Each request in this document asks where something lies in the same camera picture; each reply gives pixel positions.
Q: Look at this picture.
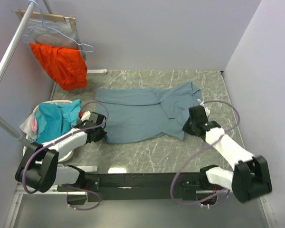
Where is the slate blue polo shirt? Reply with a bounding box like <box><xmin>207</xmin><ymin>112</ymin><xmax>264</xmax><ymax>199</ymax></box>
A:
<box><xmin>95</xmin><ymin>82</ymin><xmax>203</xmax><ymax>144</ymax></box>

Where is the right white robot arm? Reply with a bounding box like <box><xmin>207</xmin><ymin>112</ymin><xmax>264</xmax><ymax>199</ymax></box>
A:
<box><xmin>183</xmin><ymin>106</ymin><xmax>272</xmax><ymax>203</ymax></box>

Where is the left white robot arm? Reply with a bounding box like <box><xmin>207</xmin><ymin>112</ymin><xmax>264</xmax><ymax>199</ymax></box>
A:
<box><xmin>15</xmin><ymin>112</ymin><xmax>107</xmax><ymax>193</ymax></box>

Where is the teal shirt in basket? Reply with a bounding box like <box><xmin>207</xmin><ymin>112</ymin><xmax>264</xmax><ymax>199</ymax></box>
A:
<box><xmin>35</xmin><ymin>99</ymin><xmax>81</xmax><ymax>144</ymax></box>

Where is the pink garment in basket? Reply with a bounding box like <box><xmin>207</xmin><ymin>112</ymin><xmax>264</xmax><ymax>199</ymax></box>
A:
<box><xmin>31</xmin><ymin>118</ymin><xmax>38</xmax><ymax>135</ymax></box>

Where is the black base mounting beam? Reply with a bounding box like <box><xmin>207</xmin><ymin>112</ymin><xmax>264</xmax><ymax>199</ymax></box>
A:
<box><xmin>57</xmin><ymin>172</ymin><xmax>226</xmax><ymax>205</ymax></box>

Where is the white laundry basket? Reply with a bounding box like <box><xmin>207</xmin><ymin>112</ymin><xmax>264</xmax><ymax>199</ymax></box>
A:
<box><xmin>20</xmin><ymin>100</ymin><xmax>74</xmax><ymax>162</ymax></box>

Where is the orange shirt on hanger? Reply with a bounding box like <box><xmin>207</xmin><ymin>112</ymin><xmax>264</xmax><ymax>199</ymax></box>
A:
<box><xmin>30</xmin><ymin>43</ymin><xmax>88</xmax><ymax>91</ymax></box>

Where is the grey mesh hanging bag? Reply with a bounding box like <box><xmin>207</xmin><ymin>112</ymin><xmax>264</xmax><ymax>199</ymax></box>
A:
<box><xmin>21</xmin><ymin>19</ymin><xmax>86</xmax><ymax>60</ymax></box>

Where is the silver clothes rack pole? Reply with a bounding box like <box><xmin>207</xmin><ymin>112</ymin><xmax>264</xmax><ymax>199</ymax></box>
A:
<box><xmin>0</xmin><ymin>0</ymin><xmax>38</xmax><ymax>147</ymax></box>

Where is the wooden bag top bar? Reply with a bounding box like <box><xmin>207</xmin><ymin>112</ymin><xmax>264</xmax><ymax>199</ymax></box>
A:
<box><xmin>14</xmin><ymin>9</ymin><xmax>76</xmax><ymax>29</ymax></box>

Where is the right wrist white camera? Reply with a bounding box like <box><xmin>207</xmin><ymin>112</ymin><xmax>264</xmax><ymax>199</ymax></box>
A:
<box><xmin>200</xmin><ymin>102</ymin><xmax>210</xmax><ymax>116</ymax></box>

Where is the wrist white camera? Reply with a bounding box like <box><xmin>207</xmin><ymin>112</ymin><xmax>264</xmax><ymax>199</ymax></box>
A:
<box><xmin>78</xmin><ymin>111</ymin><xmax>91</xmax><ymax>121</ymax></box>
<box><xmin>200</xmin><ymin>102</ymin><xmax>210</xmax><ymax>116</ymax></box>

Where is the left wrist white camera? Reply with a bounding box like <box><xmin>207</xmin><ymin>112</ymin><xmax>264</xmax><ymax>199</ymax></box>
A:
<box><xmin>78</xmin><ymin>111</ymin><xmax>91</xmax><ymax>121</ymax></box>

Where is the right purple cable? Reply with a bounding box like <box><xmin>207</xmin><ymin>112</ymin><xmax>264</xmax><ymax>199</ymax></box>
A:
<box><xmin>170</xmin><ymin>100</ymin><xmax>241</xmax><ymax>209</ymax></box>

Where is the white table edge bracket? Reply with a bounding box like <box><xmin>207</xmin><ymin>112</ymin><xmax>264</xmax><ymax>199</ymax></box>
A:
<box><xmin>87</xmin><ymin>69</ymin><xmax>107</xmax><ymax>75</ymax></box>

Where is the aluminium rail frame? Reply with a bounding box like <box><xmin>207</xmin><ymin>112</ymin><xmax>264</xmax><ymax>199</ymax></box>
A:
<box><xmin>5</xmin><ymin>190</ymin><xmax>277</xmax><ymax>228</ymax></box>

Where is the light blue wire hanger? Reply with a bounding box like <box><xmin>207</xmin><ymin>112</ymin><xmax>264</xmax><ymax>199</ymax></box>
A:
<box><xmin>22</xmin><ymin>0</ymin><xmax>95</xmax><ymax>54</ymax></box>

